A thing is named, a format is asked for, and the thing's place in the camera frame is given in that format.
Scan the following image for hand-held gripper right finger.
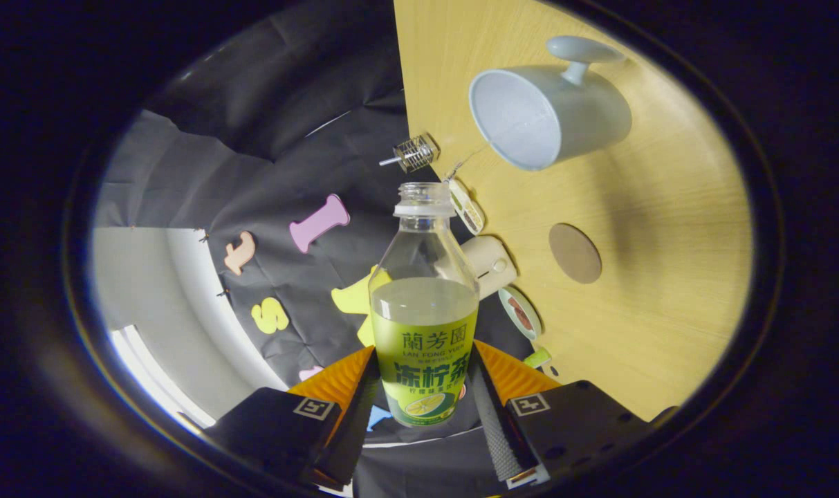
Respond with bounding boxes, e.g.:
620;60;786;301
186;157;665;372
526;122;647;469
468;339;648;490

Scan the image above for clear juice bottle green label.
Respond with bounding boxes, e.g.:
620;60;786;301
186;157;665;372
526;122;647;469
368;182;480;427

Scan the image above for wooden table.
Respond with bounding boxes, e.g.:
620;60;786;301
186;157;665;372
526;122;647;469
393;0;753;423

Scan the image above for white divided snack tray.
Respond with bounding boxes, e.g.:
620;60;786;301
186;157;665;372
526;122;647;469
448;178;486;236

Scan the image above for white toaster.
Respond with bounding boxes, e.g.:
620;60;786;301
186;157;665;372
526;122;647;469
457;235;518;300

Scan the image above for white cup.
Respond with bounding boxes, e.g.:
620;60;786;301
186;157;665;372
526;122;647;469
468;35;633;172

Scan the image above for pale green plate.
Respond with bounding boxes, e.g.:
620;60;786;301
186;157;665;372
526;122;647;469
497;286;542;342

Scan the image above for wire mesh holder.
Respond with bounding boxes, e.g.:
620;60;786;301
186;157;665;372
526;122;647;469
394;133;439;174

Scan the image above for round brown coaster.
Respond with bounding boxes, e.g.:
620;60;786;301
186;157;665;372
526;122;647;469
548;223;603;285

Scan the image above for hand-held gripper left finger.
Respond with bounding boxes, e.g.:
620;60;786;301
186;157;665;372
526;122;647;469
201;344;380;488

